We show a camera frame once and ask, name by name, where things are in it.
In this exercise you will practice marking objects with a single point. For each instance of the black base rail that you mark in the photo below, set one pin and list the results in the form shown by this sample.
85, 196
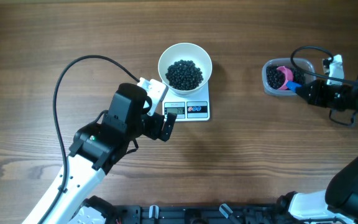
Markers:
154, 214

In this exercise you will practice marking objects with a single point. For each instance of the pink scoop with blue handle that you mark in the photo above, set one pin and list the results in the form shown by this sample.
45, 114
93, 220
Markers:
289, 75

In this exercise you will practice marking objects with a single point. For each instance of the black beans in bowl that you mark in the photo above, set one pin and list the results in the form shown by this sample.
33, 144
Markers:
184, 75

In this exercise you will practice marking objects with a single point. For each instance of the white bowl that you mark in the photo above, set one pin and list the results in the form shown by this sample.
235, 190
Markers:
185, 51

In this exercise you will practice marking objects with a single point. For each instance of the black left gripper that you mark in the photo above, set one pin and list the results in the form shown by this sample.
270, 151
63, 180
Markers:
159, 125

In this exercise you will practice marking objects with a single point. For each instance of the black beans in container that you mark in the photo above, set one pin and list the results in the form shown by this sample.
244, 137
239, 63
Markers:
276, 76

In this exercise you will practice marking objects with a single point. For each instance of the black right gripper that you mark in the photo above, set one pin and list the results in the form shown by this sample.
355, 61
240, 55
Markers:
312, 93

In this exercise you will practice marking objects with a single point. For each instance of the white digital kitchen scale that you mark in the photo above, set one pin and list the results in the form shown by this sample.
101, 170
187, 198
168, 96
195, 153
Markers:
192, 107

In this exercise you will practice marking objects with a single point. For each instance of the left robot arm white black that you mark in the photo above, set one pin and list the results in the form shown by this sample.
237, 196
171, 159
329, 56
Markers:
101, 144

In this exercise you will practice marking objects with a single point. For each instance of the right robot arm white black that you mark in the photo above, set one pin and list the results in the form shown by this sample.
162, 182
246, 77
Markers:
339, 202

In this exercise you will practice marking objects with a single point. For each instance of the clear plastic container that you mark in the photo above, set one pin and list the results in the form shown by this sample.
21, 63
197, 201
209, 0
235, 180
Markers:
301, 62

